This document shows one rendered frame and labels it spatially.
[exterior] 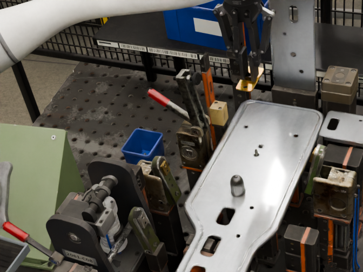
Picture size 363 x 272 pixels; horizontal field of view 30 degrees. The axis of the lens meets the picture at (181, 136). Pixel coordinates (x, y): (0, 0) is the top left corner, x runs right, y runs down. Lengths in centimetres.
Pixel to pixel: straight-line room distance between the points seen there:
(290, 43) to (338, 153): 30
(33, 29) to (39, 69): 271
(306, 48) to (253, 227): 50
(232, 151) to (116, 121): 72
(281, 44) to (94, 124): 81
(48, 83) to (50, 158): 196
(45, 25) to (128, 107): 113
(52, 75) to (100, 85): 142
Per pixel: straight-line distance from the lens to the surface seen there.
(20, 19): 124
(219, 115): 169
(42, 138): 189
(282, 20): 171
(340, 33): 197
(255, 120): 173
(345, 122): 172
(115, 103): 236
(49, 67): 394
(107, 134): 226
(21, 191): 191
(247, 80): 149
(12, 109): 371
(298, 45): 174
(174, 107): 163
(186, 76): 157
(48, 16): 124
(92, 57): 251
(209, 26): 191
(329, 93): 176
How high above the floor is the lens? 212
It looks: 41 degrees down
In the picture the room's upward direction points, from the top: 11 degrees counter-clockwise
